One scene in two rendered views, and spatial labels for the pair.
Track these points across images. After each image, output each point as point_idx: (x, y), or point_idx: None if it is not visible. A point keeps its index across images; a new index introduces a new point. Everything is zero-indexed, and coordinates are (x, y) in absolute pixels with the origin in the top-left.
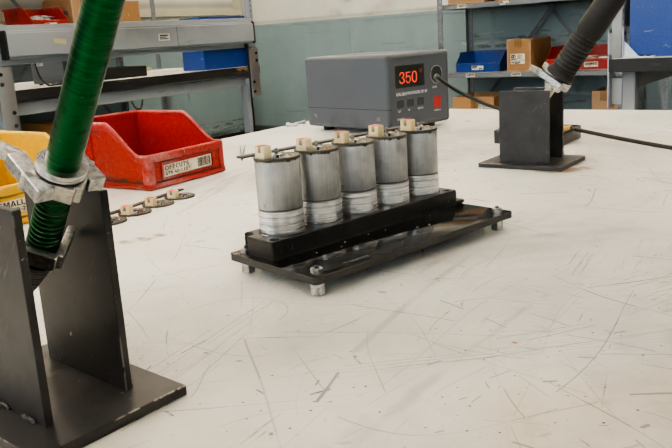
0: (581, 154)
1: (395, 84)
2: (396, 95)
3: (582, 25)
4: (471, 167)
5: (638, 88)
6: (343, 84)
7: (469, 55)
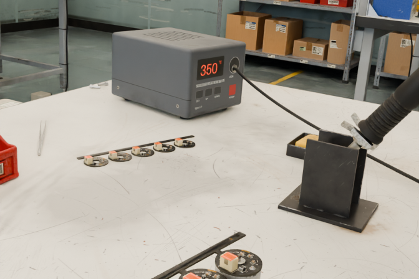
0: (371, 193)
1: (196, 76)
2: (196, 86)
3: (402, 93)
4: (270, 207)
5: (374, 40)
6: (147, 66)
7: None
